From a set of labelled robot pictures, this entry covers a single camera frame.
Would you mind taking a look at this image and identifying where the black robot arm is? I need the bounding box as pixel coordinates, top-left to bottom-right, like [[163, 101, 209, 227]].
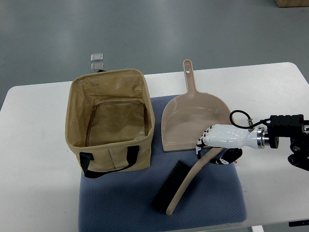
[[229, 110, 309, 171]]

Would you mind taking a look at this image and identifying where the cardboard box corner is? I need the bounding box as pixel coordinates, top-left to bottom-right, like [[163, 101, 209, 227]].
[[275, 0, 309, 8]]

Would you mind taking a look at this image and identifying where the black table control panel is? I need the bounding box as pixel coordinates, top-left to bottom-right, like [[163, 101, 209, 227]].
[[288, 219, 309, 227]]

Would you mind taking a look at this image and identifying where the pink hand broom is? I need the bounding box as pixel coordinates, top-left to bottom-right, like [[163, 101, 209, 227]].
[[151, 148, 223, 216]]

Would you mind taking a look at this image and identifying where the pink dustpan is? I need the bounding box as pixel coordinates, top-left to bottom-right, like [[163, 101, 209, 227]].
[[161, 59, 230, 152]]

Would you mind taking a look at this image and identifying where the blue cushion mat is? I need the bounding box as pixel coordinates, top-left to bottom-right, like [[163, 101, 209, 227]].
[[78, 96, 247, 232]]

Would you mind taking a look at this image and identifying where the yellow fabric bag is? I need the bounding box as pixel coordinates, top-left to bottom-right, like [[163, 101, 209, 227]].
[[65, 69, 155, 178]]

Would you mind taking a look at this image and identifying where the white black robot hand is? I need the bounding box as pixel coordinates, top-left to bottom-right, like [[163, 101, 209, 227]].
[[196, 124, 265, 165]]

